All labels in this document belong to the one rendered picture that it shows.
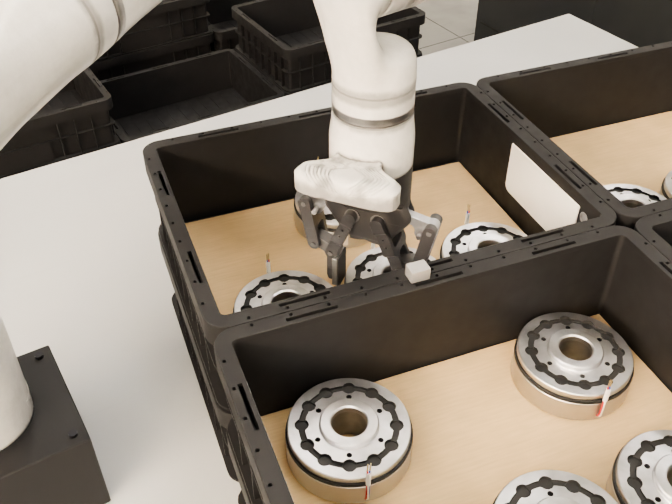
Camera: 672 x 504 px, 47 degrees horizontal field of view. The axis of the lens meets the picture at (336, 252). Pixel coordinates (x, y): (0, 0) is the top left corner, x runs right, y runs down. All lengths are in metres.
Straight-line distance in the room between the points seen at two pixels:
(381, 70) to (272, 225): 0.32
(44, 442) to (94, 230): 0.45
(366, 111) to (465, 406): 0.27
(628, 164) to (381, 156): 0.47
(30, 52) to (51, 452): 0.34
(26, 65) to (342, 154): 0.25
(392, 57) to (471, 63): 0.92
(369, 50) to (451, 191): 0.38
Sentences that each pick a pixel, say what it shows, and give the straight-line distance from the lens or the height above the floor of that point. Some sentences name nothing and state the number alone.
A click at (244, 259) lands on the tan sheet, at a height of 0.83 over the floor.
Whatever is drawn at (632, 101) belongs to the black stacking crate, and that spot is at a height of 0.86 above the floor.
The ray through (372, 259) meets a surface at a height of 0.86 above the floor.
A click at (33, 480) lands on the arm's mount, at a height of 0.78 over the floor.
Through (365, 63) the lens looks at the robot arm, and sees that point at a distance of 0.61.
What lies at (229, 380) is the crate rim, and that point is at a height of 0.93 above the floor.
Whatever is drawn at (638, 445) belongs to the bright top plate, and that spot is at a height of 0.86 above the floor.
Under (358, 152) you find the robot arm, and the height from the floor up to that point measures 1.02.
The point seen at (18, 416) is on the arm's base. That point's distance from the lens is 0.76.
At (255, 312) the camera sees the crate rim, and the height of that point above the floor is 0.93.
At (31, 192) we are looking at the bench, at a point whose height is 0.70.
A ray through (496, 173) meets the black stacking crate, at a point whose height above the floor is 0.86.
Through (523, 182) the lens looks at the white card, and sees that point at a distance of 0.88.
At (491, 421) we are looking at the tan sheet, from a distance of 0.70.
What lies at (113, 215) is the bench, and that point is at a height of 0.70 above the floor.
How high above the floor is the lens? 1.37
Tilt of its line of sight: 40 degrees down
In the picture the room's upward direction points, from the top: straight up
